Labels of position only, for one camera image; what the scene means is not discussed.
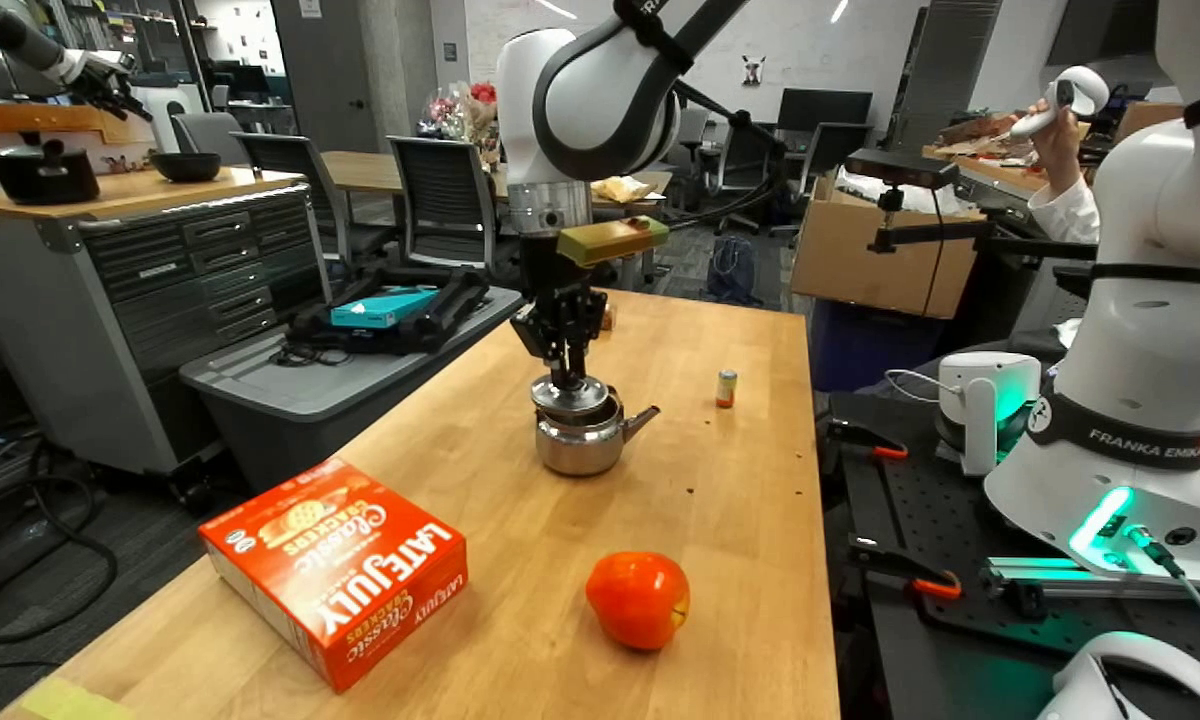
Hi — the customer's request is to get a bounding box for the grey office chair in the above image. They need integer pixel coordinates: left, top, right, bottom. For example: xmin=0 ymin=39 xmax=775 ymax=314
xmin=393 ymin=138 xmax=494 ymax=269

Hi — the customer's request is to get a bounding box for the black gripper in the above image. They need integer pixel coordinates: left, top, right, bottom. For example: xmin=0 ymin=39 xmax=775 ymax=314
xmin=517 ymin=240 xmax=609 ymax=384

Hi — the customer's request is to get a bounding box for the cardboard box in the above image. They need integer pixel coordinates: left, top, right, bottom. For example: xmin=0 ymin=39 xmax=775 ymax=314
xmin=792 ymin=193 xmax=977 ymax=319

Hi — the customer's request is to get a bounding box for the orange black clamp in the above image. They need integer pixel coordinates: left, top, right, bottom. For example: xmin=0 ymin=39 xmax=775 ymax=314
xmin=850 ymin=537 xmax=965 ymax=604
xmin=818 ymin=416 xmax=910 ymax=463

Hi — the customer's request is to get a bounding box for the black bowl on cabinet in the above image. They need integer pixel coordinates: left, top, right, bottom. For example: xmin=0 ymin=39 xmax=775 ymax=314
xmin=147 ymin=152 xmax=218 ymax=185

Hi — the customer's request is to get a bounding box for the white green-lit device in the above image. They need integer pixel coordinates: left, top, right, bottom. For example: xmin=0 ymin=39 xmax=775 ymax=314
xmin=937 ymin=353 xmax=1039 ymax=478

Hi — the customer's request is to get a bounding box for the silver teapot lid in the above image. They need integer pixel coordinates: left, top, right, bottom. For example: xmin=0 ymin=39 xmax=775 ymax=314
xmin=529 ymin=376 xmax=617 ymax=424

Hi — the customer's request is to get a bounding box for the yellow wrist camera block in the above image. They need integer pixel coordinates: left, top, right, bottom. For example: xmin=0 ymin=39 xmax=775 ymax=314
xmin=557 ymin=218 xmax=668 ymax=269

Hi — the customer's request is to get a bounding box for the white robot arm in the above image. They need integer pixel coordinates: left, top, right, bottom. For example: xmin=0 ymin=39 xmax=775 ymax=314
xmin=494 ymin=0 xmax=744 ymax=384

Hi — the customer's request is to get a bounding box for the black pot on cabinet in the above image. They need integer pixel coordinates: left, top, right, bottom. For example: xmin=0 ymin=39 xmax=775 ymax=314
xmin=0 ymin=142 xmax=99 ymax=204

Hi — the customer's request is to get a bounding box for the orange cracker box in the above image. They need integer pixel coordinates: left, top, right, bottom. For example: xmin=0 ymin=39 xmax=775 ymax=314
xmin=200 ymin=459 xmax=468 ymax=692

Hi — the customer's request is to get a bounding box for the teal case with black straps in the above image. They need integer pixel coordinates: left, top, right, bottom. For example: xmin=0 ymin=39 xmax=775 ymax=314
xmin=284 ymin=273 xmax=489 ymax=362

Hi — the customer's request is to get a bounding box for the red tomato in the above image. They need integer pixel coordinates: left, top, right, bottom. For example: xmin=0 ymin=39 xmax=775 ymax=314
xmin=583 ymin=551 xmax=691 ymax=653

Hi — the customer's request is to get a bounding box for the grey storage bin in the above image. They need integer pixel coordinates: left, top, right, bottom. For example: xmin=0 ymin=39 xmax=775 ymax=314
xmin=179 ymin=290 xmax=519 ymax=489

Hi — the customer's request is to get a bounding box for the orange black clamp near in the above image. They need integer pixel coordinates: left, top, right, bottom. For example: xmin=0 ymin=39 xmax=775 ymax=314
xmin=850 ymin=537 xmax=965 ymax=604

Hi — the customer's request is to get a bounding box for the small spice jar grey lid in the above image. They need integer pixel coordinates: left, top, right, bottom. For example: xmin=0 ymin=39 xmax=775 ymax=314
xmin=716 ymin=368 xmax=740 ymax=407

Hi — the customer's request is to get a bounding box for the white robot base arm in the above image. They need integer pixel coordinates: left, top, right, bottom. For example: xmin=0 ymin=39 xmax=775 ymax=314
xmin=984 ymin=0 xmax=1200 ymax=590

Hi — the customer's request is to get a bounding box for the grey drawer cabinet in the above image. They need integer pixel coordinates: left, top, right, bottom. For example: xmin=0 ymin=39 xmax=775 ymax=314
xmin=0 ymin=170 xmax=329 ymax=478

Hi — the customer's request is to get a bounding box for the orange black clamp far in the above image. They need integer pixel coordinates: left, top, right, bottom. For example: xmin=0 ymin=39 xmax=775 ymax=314
xmin=818 ymin=416 xmax=910 ymax=463

